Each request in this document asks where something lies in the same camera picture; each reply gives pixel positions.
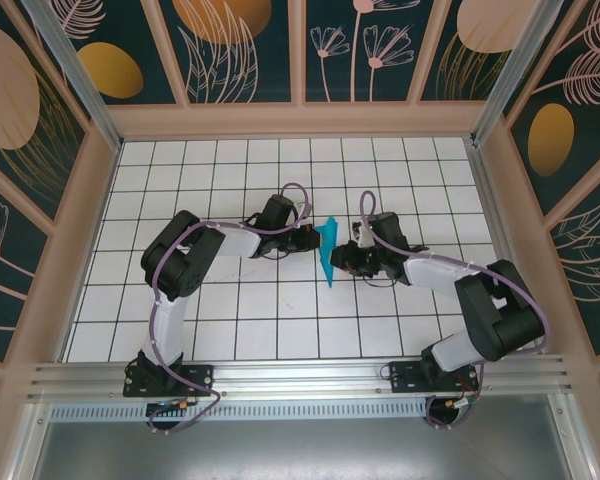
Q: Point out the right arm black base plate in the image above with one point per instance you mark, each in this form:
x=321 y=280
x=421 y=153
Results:
x=405 y=377

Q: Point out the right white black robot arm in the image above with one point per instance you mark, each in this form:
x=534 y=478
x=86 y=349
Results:
x=435 y=272

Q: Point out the long aluminium mounting rail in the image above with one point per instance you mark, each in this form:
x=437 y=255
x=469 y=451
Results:
x=305 y=375

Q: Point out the blue paper sheet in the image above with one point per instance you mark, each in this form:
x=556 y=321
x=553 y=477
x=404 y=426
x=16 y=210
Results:
x=328 y=235

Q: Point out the grey metal sheet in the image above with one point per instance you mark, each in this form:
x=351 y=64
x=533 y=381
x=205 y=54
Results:
x=305 y=450

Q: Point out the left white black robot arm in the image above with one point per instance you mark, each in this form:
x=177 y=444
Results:
x=235 y=242

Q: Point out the aluminium side rail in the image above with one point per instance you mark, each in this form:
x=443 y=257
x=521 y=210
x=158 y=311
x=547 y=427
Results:
x=490 y=200

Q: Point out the aluminium frame post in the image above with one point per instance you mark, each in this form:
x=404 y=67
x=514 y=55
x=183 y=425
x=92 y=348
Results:
x=72 y=75
x=518 y=75

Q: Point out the yellow power connector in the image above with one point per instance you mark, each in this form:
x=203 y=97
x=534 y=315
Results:
x=450 y=403
x=182 y=403

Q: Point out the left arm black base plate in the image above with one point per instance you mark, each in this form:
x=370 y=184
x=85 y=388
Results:
x=200 y=380

